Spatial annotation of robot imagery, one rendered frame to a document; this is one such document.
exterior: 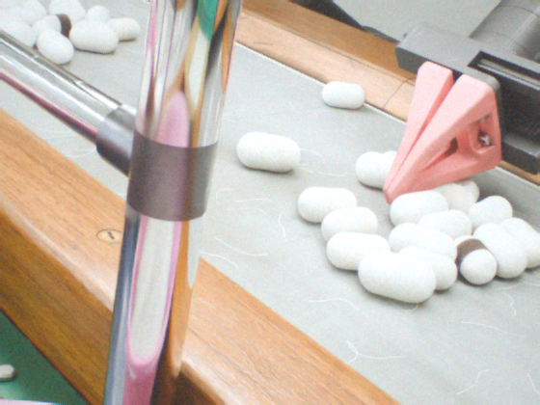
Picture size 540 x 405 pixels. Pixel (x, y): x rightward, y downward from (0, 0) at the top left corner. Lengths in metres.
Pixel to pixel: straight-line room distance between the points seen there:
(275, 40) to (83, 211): 0.41
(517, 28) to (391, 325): 0.20
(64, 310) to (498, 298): 0.21
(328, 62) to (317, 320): 0.37
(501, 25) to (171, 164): 0.31
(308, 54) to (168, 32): 0.50
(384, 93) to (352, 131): 0.08
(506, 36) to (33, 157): 0.27
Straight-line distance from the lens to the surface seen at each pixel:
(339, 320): 0.35
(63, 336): 0.33
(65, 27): 0.67
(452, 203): 0.47
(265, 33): 0.73
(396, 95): 0.64
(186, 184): 0.21
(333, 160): 0.52
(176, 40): 0.20
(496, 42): 0.48
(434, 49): 0.47
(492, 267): 0.41
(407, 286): 0.37
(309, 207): 0.42
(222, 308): 0.30
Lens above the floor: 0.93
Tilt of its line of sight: 26 degrees down
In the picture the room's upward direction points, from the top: 12 degrees clockwise
